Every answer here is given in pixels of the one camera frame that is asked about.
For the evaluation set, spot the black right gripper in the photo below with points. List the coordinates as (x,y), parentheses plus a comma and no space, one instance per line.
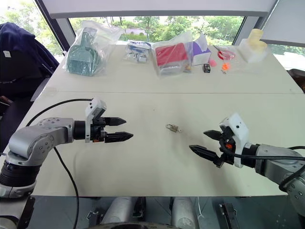
(226,148)

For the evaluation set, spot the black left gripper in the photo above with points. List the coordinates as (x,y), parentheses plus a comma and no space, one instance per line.
(97,133)

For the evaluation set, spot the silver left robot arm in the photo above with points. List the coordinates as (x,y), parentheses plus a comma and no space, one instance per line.
(35,140)

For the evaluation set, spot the dark rounded robot base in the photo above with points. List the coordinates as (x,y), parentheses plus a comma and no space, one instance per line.
(135,226)

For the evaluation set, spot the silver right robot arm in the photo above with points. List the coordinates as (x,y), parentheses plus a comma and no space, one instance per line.
(274,162)

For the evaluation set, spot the silver robot leg cylinder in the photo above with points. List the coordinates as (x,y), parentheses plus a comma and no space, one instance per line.
(183,212)
(118,210)

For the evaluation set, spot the small black box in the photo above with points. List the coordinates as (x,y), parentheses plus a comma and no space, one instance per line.
(206,67)

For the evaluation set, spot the small brass object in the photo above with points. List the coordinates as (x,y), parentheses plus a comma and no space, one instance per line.
(187,68)

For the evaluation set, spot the orange small object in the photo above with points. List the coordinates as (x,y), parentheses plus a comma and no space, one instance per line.
(226,66)

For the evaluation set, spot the clear bag of small parts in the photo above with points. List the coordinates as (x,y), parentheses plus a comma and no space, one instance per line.
(138,51)

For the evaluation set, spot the pink small object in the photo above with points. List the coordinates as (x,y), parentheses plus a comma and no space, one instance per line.
(212,63)

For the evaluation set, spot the bagged teal dustpan set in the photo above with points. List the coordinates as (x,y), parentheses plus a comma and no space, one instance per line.
(83,55)

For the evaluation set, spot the clear bag with red item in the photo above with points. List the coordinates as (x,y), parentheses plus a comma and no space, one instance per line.
(170,56)

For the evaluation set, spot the purple tissue box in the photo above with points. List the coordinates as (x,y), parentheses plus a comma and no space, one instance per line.
(200,53)

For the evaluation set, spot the clear bag with red scissors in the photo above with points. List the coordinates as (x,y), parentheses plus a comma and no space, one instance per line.
(225,53)

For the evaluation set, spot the dark brown chair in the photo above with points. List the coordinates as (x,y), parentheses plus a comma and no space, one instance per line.
(297,78)

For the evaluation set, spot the dark office chair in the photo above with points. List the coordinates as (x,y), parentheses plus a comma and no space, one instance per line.
(9,107)

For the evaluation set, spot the navy blue jacket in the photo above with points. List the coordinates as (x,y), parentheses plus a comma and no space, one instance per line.
(21,55)

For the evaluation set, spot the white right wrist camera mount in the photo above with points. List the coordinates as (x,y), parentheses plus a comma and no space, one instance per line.
(238,130)

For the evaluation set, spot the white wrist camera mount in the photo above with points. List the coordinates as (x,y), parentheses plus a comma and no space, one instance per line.
(95,106)
(238,130)

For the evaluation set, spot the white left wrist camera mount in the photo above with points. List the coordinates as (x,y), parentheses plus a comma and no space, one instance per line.
(95,106)

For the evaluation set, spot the black metal bracket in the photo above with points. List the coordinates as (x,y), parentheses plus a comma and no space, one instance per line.
(230,215)

